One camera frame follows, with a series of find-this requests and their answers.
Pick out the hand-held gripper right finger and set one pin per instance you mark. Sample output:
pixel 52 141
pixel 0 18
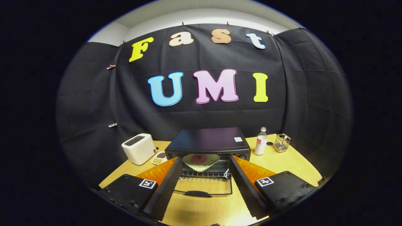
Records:
pixel 246 188

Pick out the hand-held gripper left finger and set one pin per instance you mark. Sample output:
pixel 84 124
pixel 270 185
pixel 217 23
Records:
pixel 165 188

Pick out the cream square plate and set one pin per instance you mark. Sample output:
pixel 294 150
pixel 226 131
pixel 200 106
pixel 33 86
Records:
pixel 201 167

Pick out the pink round meat slice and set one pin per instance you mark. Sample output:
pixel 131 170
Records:
pixel 199 158

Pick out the black toaster oven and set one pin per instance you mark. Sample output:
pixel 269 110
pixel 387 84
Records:
pixel 207 139

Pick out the white bread toaster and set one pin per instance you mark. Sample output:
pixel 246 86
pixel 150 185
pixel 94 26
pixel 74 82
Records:
pixel 138 150

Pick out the small dish of seeds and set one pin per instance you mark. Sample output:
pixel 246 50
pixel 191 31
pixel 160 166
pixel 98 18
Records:
pixel 159 158

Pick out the clear bottle with pink label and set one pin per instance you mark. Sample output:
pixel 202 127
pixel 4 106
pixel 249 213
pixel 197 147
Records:
pixel 260 144

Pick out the black backdrop cloth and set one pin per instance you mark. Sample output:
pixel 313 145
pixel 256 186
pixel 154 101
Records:
pixel 204 116

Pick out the copper clothes clip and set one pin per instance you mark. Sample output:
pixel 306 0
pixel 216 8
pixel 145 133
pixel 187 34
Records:
pixel 111 67

